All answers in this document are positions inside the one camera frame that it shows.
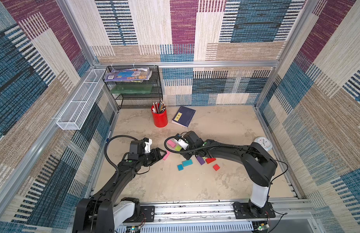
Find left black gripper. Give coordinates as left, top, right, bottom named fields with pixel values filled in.
left=139, top=148, right=167, bottom=167

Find light green long block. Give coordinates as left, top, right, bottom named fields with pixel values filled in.
left=175, top=145, right=182, bottom=151

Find teal long block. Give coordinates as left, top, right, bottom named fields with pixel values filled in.
left=182, top=159, right=193, bottom=167

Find pink long block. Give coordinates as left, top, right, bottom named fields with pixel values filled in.
left=167, top=140, right=177, bottom=148

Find small teal cube block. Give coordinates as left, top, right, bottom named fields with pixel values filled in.
left=177, top=165, right=184, bottom=171

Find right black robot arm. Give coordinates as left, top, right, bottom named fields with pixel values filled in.
left=175, top=131, right=278, bottom=208

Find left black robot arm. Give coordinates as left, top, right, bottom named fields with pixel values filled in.
left=72, top=148, right=167, bottom=233

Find purple block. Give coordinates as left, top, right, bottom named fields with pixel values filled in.
left=196, top=156, right=206, bottom=165

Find red long block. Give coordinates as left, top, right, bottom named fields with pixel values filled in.
left=205, top=158, right=216, bottom=164

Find small red cube block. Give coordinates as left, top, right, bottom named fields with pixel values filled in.
left=213, top=164, right=220, bottom=171

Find dark blue notebook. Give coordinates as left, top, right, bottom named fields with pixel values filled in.
left=172, top=106, right=196, bottom=127

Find red ribbed pencil cup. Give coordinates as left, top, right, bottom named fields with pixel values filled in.
left=151, top=105, right=168, bottom=128

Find pencils in cup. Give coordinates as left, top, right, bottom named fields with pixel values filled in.
left=152, top=100, right=166, bottom=114

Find green folder in rack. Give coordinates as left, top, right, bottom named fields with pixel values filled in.
left=110, top=84, right=152, bottom=95

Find black mesh shelf rack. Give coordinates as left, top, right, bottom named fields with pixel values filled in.
left=103, top=65, right=163, bottom=109

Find colourful magazine on rack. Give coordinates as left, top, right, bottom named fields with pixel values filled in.
left=104, top=68, right=152, bottom=83

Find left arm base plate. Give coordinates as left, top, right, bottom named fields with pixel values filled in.
left=124, top=206, right=155, bottom=223

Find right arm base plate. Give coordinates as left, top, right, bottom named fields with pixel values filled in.
left=232, top=201, right=276, bottom=219

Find white wire wall basket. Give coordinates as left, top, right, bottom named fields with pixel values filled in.
left=57, top=69, right=104, bottom=131

